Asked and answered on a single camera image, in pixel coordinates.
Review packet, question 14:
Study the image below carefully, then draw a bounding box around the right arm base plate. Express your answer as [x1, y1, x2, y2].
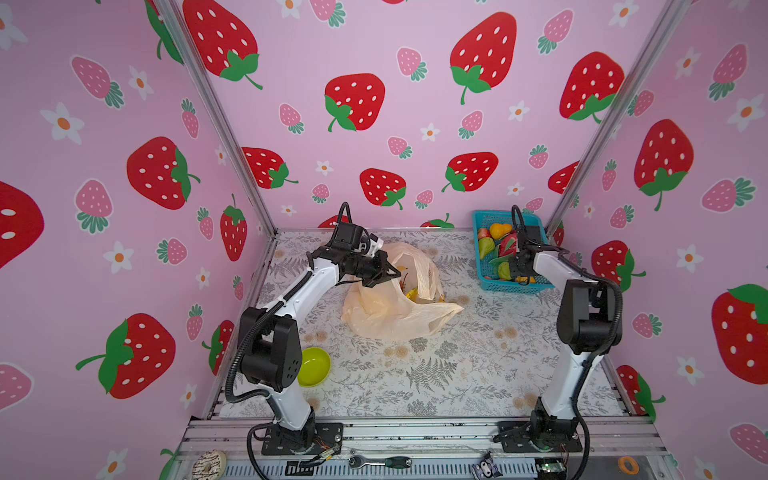
[492, 421, 583, 454]

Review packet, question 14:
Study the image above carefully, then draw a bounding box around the translucent beige plastic bag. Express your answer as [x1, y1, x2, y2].
[341, 243, 463, 341]

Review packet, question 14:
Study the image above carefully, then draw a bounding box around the green fake pear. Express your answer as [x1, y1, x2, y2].
[478, 237, 496, 259]

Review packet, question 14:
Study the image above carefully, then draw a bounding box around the aluminium frame rail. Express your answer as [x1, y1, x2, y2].
[168, 417, 682, 479]

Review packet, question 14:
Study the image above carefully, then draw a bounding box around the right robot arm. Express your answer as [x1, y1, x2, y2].
[494, 226, 623, 451]

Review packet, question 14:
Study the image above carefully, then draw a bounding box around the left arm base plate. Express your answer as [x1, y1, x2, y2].
[261, 422, 344, 456]

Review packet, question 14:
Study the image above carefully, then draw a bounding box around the teal plastic basket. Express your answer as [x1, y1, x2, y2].
[472, 210, 553, 295]

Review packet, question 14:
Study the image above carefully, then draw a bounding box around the white sprinkled donut toy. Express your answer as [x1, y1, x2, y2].
[191, 450, 227, 480]

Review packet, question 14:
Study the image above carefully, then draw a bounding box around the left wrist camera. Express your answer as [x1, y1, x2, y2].
[358, 234, 384, 258]

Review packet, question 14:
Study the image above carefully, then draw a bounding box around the ratchet screwdriver green handle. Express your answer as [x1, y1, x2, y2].
[348, 455, 412, 470]

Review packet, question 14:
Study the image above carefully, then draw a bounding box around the lime green bowl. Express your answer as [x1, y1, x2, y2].
[297, 347, 332, 388]

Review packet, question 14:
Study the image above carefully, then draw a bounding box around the small black clip gadget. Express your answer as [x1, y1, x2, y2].
[471, 451, 502, 480]

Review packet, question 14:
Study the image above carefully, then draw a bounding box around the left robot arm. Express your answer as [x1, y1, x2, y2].
[224, 221, 401, 452]

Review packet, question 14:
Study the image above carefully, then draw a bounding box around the orange yellow fake mango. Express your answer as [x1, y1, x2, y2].
[488, 223, 513, 240]

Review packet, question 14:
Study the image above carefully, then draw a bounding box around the pink fake dragon fruit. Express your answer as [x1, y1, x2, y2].
[496, 232, 519, 258]

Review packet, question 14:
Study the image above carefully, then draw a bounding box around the green fake lime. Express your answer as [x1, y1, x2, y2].
[497, 261, 513, 281]

